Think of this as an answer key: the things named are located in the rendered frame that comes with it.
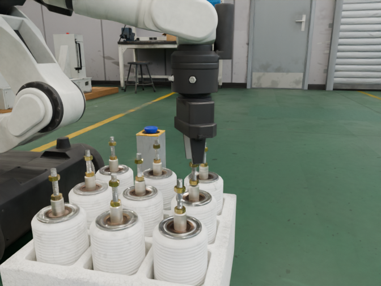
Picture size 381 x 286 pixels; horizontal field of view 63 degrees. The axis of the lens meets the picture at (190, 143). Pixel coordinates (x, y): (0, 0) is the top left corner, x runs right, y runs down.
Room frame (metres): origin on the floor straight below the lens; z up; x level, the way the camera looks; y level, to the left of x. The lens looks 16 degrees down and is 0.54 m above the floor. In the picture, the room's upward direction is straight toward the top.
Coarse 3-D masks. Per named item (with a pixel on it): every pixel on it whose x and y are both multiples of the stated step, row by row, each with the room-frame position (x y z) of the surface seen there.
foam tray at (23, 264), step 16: (224, 208) 0.69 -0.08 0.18; (224, 224) 0.61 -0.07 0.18; (32, 240) 0.55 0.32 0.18; (224, 240) 0.56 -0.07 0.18; (16, 256) 0.50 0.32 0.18; (32, 256) 0.52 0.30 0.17; (208, 256) 0.52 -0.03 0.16; (224, 256) 0.50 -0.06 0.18; (16, 272) 0.46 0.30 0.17; (32, 272) 0.46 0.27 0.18; (48, 272) 0.45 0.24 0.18; (64, 272) 0.45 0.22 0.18; (80, 272) 0.45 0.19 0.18; (96, 272) 0.45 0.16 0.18; (144, 272) 0.45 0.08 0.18; (208, 272) 0.45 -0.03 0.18; (224, 272) 0.48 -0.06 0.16
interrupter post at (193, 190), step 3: (189, 186) 0.59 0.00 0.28; (192, 186) 0.59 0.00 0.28; (195, 186) 0.59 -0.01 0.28; (198, 186) 0.59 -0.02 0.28; (189, 189) 0.59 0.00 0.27; (192, 189) 0.59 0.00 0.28; (195, 189) 0.59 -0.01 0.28; (198, 189) 0.59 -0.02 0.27; (189, 192) 0.59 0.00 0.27; (192, 192) 0.59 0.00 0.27; (195, 192) 0.59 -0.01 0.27; (198, 192) 0.59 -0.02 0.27; (189, 195) 0.59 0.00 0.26; (192, 195) 0.59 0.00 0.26; (195, 195) 0.59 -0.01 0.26; (198, 195) 0.59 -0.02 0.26; (189, 198) 0.59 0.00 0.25; (192, 198) 0.59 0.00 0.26; (195, 198) 0.59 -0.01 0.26; (198, 198) 0.59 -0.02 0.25
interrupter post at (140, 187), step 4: (136, 180) 0.62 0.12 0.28; (144, 180) 0.62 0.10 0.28; (136, 184) 0.61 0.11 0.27; (140, 184) 0.61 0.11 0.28; (144, 184) 0.62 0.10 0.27; (136, 188) 0.61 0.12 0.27; (140, 188) 0.61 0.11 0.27; (144, 188) 0.62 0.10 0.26; (136, 192) 0.61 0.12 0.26; (140, 192) 0.61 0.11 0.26; (144, 192) 0.61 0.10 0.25
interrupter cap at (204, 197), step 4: (184, 192) 0.62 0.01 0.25; (188, 192) 0.62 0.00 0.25; (200, 192) 0.62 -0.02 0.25; (204, 192) 0.62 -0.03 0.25; (208, 192) 0.61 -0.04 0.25; (176, 196) 0.60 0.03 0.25; (184, 196) 0.60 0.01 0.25; (188, 196) 0.60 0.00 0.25; (200, 196) 0.60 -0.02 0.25; (204, 196) 0.60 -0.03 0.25; (208, 196) 0.60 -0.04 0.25; (176, 200) 0.58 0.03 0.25; (184, 200) 0.58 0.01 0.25; (188, 200) 0.58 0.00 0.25; (192, 200) 0.58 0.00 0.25; (196, 200) 0.58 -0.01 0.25; (200, 200) 0.58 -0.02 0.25; (204, 200) 0.58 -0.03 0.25; (208, 200) 0.58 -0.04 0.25; (184, 204) 0.56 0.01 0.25; (188, 204) 0.56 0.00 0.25; (192, 204) 0.56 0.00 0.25; (196, 204) 0.56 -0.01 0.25; (200, 204) 0.56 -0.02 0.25; (204, 204) 0.56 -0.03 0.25
